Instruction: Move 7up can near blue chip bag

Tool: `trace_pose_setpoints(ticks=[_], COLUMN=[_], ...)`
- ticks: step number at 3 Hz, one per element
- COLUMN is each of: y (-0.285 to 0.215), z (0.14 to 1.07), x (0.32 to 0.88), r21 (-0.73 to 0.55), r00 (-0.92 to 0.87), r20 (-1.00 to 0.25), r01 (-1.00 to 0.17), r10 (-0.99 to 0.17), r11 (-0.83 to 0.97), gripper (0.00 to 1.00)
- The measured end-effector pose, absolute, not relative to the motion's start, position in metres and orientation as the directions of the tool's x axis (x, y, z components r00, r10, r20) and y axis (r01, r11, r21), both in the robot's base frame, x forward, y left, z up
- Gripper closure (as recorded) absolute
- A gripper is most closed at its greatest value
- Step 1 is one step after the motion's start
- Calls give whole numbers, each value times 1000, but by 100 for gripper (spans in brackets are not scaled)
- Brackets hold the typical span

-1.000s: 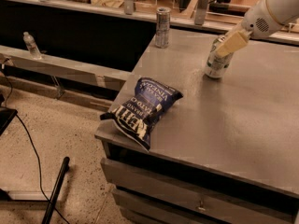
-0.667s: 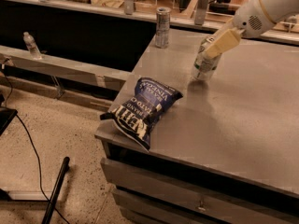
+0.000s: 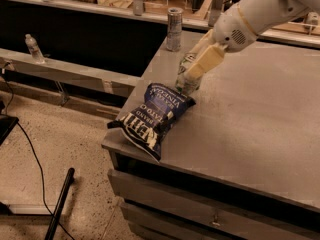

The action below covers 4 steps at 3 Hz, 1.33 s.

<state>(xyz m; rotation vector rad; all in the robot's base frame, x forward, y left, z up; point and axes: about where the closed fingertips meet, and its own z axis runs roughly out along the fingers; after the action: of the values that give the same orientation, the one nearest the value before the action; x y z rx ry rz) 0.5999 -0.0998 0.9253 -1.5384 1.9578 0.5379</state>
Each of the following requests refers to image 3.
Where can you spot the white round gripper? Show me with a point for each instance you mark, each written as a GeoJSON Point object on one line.
{"type": "Point", "coordinates": [230, 32]}

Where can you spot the green white 7up can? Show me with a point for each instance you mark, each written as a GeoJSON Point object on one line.
{"type": "Point", "coordinates": [185, 84]}

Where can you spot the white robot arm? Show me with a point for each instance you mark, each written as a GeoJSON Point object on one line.
{"type": "Point", "coordinates": [265, 14]}

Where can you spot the tall silver energy drink can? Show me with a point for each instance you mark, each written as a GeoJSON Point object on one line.
{"type": "Point", "coordinates": [174, 28]}

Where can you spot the blue kettle chip bag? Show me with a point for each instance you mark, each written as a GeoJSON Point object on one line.
{"type": "Point", "coordinates": [147, 125]}

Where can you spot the clear plastic water bottle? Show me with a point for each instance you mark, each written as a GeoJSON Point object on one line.
{"type": "Point", "coordinates": [34, 49]}

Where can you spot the black metal stand leg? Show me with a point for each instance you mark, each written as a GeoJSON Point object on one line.
{"type": "Point", "coordinates": [55, 217]}

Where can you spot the black device on floor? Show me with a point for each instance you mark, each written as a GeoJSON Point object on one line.
{"type": "Point", "coordinates": [7, 123]}

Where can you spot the grey metal bench rail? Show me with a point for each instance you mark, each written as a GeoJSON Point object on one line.
{"type": "Point", "coordinates": [69, 73]}

